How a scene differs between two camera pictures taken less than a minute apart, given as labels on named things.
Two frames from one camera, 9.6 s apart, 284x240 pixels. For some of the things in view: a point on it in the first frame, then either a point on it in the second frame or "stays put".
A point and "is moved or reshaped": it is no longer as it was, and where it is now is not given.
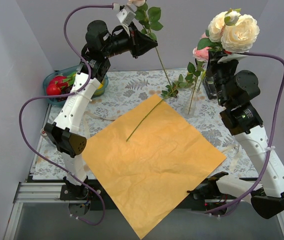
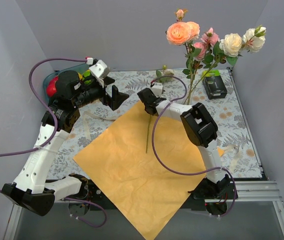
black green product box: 210,83 stays put
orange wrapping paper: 148,161 stays put
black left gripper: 134,41 → 107,98
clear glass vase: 192,101 stays put
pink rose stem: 150,17 → 181,33
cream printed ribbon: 86,114 stays put
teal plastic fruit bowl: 54,100 stays put
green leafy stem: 172,90 → 167,74
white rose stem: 230,32 is moved or reshaped
